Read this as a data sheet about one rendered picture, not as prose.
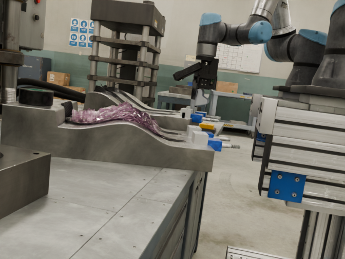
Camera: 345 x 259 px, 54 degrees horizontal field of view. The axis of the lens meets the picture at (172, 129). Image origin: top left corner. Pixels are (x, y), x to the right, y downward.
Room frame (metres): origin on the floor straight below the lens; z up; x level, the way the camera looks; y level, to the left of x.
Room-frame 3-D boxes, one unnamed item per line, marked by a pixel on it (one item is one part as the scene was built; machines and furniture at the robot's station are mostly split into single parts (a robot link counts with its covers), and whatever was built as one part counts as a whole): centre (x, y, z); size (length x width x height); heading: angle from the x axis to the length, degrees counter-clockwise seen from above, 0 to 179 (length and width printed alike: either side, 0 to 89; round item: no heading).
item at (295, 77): (1.39, -0.51, 1.09); 0.15 x 0.15 x 0.10
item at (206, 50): (1.28, -0.09, 1.13); 0.08 x 0.08 x 0.05
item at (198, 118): (1.16, -0.09, 0.89); 0.13 x 0.05 x 0.05; 79
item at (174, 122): (1.28, 0.17, 0.87); 0.50 x 0.26 x 0.14; 79
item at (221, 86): (7.08, -1.01, 0.94); 0.41 x 0.33 x 0.29; 91
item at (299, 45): (1.39, -0.51, 1.20); 0.13 x 0.12 x 0.14; 33
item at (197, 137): (0.89, -0.12, 0.86); 0.13 x 0.05 x 0.05; 96
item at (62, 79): (7.61, 2.48, 0.42); 0.86 x 0.33 x 0.83; 84
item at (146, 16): (5.81, 0.87, 1.03); 1.54 x 0.94 x 2.06; 174
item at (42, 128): (0.91, 0.15, 0.86); 0.50 x 0.26 x 0.11; 96
